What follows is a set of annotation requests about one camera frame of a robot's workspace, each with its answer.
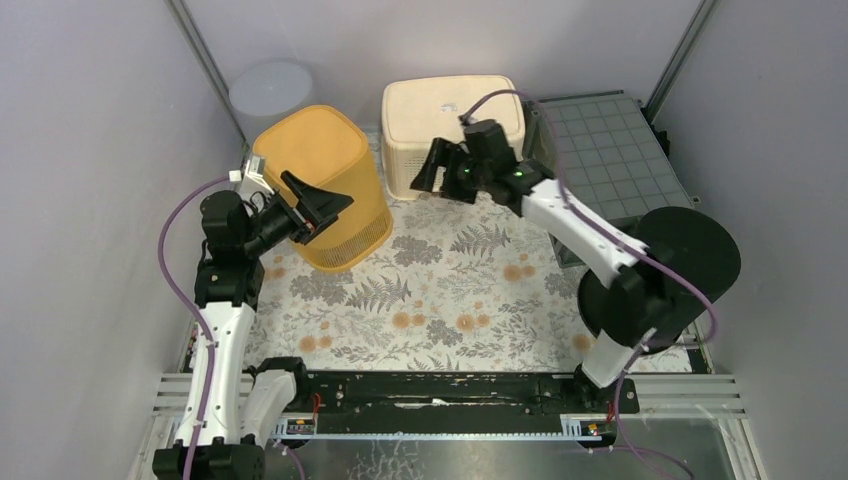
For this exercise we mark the small circuit board left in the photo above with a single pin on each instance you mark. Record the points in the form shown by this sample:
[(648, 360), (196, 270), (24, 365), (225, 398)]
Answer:
[(299, 427)]

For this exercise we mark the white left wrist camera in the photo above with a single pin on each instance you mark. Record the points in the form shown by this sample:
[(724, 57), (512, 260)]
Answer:
[(255, 172)]

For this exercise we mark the floral patterned table mat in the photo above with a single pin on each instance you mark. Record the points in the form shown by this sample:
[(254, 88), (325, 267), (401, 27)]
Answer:
[(453, 287)]

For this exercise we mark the black cloth bundle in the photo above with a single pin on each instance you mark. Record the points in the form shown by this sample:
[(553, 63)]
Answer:
[(663, 140)]

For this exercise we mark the white slotted cable duct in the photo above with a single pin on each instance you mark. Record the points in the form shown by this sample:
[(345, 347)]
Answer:
[(444, 425)]

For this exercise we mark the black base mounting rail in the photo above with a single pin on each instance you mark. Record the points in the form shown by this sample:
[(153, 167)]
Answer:
[(369, 393)]

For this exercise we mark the grey round plastic bin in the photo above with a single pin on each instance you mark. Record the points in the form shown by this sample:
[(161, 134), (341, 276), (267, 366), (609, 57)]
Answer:
[(267, 93)]

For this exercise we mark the grey plastic storage bin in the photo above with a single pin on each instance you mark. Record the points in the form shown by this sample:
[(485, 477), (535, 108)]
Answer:
[(613, 163)]

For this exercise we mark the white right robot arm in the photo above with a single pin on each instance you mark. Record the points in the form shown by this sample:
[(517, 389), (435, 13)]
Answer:
[(602, 248)]

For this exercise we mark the black round plastic bin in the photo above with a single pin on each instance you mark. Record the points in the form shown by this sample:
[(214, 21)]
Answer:
[(689, 258)]

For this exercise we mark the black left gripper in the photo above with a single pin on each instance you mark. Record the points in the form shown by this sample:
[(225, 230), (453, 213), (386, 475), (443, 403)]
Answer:
[(303, 220)]

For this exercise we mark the yellow bin with black liner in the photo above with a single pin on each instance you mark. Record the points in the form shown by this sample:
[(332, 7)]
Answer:
[(325, 149)]

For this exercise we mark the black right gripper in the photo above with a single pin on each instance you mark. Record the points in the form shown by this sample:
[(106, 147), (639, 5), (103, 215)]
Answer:
[(443, 154)]

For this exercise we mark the cream perforated plastic basket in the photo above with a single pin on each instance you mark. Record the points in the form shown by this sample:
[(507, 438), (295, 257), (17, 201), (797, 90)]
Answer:
[(414, 112)]

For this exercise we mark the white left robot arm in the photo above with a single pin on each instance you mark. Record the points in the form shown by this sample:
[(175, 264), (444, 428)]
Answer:
[(220, 436)]

